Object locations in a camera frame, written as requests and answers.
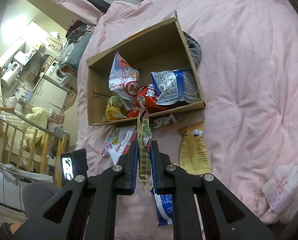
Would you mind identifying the white wall cabinet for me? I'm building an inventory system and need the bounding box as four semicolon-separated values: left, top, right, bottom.
0;39;27;65

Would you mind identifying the white and blue snack bag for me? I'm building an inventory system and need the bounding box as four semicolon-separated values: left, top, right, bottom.
150;69;201;105

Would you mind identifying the red cartoon face snack bag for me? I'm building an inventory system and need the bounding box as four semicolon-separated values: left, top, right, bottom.
127;84;168;118

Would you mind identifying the person's grey trouser leg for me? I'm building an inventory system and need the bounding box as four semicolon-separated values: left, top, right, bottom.
23;182;64;215

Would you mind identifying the pink draped sheet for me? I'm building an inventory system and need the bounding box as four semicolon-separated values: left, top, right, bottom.
31;0;107;23

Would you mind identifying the white red circle snack bag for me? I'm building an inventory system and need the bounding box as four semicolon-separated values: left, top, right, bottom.
108;51;142;110

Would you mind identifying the yellow plaid snack packet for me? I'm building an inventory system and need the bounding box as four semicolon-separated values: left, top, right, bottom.
136;104;156;190

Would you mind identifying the white kitchen base cabinet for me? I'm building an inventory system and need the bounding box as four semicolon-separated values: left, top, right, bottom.
30;76;68;110

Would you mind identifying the white floral pillow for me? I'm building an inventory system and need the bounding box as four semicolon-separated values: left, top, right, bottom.
261;164;298;224

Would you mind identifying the yellow plush quilt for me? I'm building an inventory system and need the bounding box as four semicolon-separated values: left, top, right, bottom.
24;107;51;145

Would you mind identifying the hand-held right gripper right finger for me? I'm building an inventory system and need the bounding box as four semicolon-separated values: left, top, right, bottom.
150;141;276;240

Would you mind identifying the grey striped cloth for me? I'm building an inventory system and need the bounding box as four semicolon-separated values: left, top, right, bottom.
183;30;202;69

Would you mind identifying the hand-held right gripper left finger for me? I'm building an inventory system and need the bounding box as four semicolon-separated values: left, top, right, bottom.
13;140;139;240

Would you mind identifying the wooden stair railing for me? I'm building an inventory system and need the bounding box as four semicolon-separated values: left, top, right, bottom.
0;105;71;175

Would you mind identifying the brown cardboard box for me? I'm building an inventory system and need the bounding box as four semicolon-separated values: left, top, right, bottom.
85;11;206;127

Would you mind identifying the brown gold snack packet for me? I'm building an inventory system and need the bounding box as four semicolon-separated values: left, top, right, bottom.
178;121;211;175

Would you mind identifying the pink red sausage snack pack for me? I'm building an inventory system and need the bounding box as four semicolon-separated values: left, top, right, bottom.
101;127;137;164

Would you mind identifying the yellow snack bag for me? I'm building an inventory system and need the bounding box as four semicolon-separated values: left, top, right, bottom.
102;95;128;122

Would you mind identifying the dark blue snack packet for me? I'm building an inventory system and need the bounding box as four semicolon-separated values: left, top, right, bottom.
150;182;174;227

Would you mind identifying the white water heater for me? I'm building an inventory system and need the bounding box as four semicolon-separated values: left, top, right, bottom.
0;61;23;88

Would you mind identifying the white washing machine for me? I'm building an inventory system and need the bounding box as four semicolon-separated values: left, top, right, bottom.
48;60;67;85

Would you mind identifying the small brown white snack packet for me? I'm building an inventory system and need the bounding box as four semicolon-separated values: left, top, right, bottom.
149;114;177;130

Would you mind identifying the pile of clothes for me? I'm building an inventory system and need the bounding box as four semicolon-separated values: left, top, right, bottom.
59;19;97;74

